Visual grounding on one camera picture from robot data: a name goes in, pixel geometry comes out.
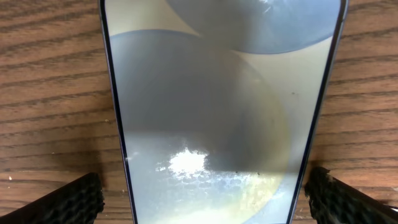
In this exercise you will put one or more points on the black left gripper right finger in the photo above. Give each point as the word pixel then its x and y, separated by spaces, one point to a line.
pixel 331 201

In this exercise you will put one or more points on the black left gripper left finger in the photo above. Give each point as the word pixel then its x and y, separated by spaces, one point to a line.
pixel 78 202

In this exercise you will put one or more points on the blue Galaxy smartphone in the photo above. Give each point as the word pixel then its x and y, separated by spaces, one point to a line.
pixel 217 102

